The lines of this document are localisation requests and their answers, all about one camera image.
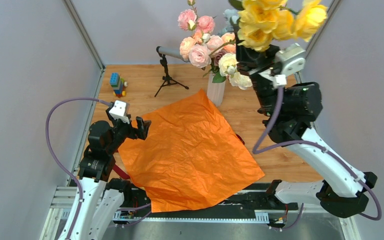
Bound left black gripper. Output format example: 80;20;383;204
106;108;152;154

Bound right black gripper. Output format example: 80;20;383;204
233;22;283;116

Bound pink white peony stem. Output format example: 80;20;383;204
210;51;252;90

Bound yellow rose flower stem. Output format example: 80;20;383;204
230;0;328;52

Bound light blue flower stem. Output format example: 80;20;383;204
217;9;239;37

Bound orange yellow wrapping paper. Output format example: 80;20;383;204
118;90;265;213

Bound pale pink rose stem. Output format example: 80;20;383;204
186;35;226;69

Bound peach rose flower stem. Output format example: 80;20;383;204
179;29;204;61

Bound pink rose flower stem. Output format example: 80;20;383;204
177;0;216;34

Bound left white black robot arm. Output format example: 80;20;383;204
59;116;151;240

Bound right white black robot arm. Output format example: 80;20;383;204
236;43;382;221

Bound orange flowers in vase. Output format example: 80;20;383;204
211;32;236;66

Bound white ribbed vase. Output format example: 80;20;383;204
206;73;226;107

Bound colourful toy block train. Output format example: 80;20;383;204
109;72;128;98

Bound silver microphone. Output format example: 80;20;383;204
156;46;189;63

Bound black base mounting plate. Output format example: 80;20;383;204
112;182;299;220

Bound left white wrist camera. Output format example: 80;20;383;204
109;100;130;124

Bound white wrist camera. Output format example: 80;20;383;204
259;43;306;89
109;100;130;124

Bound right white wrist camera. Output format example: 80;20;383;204
259;43;306;89

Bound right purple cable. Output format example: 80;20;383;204
252;86;383;232

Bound purple cable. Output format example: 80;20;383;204
45;97;113;240
252;86;383;232

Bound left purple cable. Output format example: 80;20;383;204
45;97;113;240

